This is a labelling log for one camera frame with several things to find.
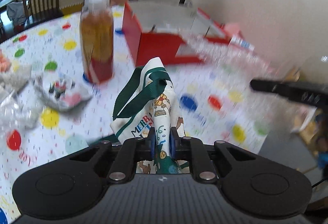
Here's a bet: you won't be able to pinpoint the Christmas tote bag green straps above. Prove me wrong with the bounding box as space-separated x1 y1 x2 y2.
87 56 190 175

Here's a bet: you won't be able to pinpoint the silver printed snack bag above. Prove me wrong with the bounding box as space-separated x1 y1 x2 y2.
33 71 93 112

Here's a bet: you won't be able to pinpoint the clear plastic bag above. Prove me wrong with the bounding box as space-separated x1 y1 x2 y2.
1 88 42 138

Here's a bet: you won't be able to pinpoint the pink mesh bath sponge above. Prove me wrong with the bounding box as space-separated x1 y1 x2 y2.
0 50 11 73

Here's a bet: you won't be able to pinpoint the white fluffy cloth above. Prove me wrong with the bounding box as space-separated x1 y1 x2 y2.
1 65 32 92

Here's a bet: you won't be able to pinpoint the bubble wrap sheet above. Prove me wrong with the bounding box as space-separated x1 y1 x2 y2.
179 30 314 132

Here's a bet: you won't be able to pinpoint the pink tissue pack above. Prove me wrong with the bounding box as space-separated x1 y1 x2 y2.
222 23 255 52

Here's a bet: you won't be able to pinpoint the red cardboard box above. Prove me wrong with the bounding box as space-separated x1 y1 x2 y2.
122 0 240 66

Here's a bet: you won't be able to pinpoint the amber drink bottle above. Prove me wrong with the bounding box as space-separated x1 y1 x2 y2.
80 0 114 84

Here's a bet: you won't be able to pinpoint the dark wooden chair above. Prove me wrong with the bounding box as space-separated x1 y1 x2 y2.
14 0 64 28

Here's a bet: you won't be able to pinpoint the white bag on floor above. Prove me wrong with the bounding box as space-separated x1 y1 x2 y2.
7 2 27 26

